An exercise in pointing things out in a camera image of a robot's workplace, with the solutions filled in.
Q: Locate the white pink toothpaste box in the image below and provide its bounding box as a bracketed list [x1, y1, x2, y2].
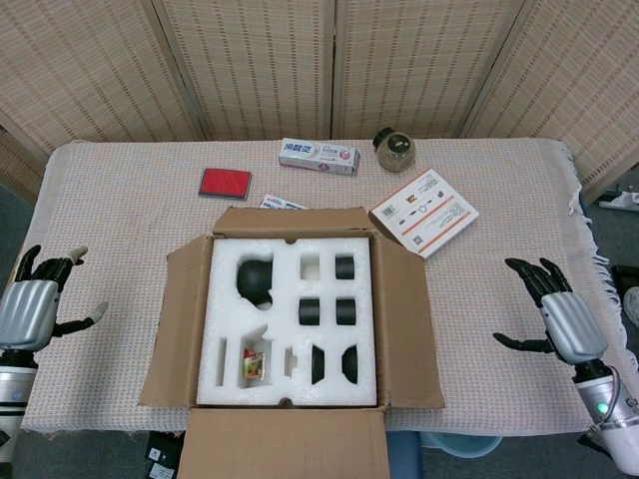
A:
[278, 138, 362, 178]

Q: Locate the black device with white labels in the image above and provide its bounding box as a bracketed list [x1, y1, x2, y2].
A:
[144, 431, 187, 479]

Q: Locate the beige woven tablecloth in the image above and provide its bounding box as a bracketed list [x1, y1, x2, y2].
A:
[0, 139, 638, 435]

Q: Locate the white orange-striped product box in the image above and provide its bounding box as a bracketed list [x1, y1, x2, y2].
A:
[367, 168, 480, 259]

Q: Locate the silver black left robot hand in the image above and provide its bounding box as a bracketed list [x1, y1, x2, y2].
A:
[0, 243, 109, 353]

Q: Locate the blue white toothpaste box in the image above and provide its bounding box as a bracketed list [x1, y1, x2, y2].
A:
[259, 194, 310, 212]

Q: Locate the brown cardboard box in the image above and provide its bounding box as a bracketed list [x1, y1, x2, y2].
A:
[138, 206, 447, 479]

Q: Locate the light blue bucket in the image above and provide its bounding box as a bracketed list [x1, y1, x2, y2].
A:
[423, 431, 503, 459]

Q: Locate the red ink pad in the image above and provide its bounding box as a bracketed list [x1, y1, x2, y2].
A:
[198, 168, 253, 202]

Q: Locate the small colourful snack packet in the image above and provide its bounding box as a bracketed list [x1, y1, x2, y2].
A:
[242, 348, 267, 382]

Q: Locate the woven bamboo folding screen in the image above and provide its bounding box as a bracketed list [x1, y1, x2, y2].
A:
[0, 0, 639, 206]

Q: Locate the black teapot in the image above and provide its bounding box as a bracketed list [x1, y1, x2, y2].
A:
[235, 255, 275, 310]

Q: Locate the white sneaker shoe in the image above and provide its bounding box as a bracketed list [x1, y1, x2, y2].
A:
[597, 185, 639, 210]

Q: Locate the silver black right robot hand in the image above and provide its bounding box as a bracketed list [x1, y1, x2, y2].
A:
[492, 256, 609, 365]

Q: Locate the glass jar with black lid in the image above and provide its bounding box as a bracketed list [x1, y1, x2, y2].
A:
[372, 127, 416, 174]

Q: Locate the white foam insert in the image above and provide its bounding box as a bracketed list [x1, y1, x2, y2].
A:
[195, 237, 378, 408]

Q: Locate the blue chair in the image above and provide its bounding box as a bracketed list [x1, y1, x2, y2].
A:
[386, 429, 424, 479]

